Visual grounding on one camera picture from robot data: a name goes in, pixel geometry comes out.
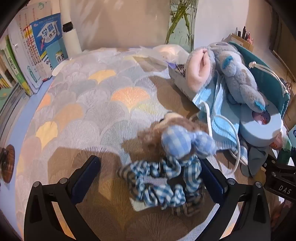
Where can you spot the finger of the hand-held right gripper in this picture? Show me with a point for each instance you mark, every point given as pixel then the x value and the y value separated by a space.
pixel 271 162

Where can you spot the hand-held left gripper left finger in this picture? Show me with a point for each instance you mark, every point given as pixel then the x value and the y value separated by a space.
pixel 86 178

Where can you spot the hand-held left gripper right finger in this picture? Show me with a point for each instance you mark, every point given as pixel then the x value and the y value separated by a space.
pixel 211 183

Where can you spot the light blue round roll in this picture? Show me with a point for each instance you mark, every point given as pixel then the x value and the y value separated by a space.
pixel 254 134

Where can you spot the curly plush doll plaid bow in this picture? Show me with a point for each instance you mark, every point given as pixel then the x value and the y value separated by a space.
pixel 178 141

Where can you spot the blue face mask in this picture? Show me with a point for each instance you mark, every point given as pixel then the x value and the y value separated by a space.
pixel 222 129

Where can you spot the blue plaid scrunchie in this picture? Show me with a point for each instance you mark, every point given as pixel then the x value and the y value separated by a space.
pixel 148 183

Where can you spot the grey blue plush rabbit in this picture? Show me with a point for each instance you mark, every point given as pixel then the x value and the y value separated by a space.
pixel 240 78

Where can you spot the grey blue cloth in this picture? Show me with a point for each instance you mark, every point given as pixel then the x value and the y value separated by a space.
pixel 256 160

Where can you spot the colourful small packet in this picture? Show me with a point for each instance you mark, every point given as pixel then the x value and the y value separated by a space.
pixel 281 142

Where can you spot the light blue tissue pack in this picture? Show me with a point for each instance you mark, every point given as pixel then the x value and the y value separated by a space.
pixel 294 133

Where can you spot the round brown wooden disc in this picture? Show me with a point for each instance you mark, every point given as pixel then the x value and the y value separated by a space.
pixel 9 169

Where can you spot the grey patterned box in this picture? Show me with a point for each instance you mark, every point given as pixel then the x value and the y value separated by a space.
pixel 182 85

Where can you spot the brown pen holder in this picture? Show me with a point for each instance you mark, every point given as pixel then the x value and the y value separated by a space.
pixel 242 45

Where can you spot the white crumpled tissue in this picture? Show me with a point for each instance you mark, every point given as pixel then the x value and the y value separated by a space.
pixel 166 52

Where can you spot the row of books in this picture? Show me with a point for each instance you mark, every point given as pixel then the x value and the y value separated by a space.
pixel 39 46

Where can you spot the clear glass vase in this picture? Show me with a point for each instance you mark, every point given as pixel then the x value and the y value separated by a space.
pixel 182 30

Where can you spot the green plant stems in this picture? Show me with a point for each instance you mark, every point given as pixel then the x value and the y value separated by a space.
pixel 175 18

